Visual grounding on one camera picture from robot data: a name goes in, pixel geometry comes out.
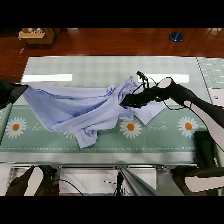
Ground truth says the wooden box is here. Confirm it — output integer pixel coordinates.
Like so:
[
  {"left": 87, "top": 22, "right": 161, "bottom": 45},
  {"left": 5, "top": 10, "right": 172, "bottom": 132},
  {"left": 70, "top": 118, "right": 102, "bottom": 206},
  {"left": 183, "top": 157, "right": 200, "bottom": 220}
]
[{"left": 17, "top": 27, "right": 56, "bottom": 46}]

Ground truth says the grey-green garment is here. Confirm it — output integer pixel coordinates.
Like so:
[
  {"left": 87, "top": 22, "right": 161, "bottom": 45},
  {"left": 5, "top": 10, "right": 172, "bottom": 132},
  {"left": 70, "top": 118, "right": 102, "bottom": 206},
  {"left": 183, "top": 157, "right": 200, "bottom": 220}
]
[{"left": 214, "top": 143, "right": 224, "bottom": 168}]

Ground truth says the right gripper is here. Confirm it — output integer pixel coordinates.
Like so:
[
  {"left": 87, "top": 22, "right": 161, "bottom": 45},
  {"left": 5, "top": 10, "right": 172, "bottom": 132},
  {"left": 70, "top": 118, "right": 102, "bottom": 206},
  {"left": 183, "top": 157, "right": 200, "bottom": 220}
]
[{"left": 119, "top": 87, "right": 160, "bottom": 109}]

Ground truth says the black garment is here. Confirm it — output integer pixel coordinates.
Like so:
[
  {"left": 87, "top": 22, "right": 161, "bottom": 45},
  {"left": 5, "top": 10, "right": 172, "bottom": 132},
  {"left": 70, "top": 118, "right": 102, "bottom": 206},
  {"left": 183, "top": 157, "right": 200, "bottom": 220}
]
[{"left": 193, "top": 129, "right": 218, "bottom": 168}]

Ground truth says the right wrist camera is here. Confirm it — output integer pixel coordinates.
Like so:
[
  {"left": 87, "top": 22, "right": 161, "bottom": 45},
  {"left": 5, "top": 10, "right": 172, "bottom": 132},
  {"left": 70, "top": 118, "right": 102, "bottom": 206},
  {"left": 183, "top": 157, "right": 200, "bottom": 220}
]
[{"left": 135, "top": 70, "right": 152, "bottom": 90}]

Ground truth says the black cable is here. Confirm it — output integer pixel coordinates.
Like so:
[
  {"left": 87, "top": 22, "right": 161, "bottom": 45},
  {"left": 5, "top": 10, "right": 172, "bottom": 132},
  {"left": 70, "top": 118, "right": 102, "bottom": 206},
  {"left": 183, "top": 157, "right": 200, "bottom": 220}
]
[{"left": 54, "top": 178, "right": 84, "bottom": 197}]

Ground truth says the light blue shirt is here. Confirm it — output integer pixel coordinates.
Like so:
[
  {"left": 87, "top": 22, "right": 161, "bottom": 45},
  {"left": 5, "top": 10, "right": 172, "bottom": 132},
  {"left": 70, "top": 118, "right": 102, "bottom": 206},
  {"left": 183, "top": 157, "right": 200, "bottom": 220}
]
[{"left": 22, "top": 75, "right": 168, "bottom": 150}]

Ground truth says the blue round object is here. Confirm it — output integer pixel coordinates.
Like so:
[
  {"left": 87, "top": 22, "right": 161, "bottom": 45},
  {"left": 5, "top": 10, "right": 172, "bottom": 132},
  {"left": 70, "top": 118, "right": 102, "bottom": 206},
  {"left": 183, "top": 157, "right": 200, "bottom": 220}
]
[{"left": 168, "top": 31, "right": 185, "bottom": 43}]

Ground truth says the silver frame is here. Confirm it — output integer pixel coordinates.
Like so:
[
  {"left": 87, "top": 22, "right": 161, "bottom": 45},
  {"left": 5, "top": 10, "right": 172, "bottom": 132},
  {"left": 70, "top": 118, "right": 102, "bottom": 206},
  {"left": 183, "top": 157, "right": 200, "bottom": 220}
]
[{"left": 0, "top": 161, "right": 224, "bottom": 197}]

